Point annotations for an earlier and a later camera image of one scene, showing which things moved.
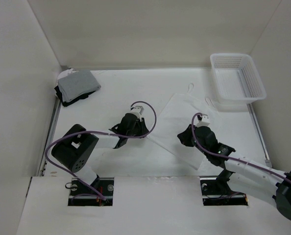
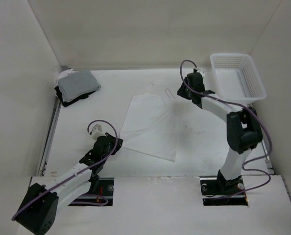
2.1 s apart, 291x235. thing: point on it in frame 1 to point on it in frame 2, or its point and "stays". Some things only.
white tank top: [181, 110] to [152, 125]
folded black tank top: [66, 103] stays
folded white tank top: [66, 73] stays
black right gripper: [184, 136] to [181, 92]
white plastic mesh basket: [236, 79] stays
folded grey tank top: [76, 84] stays
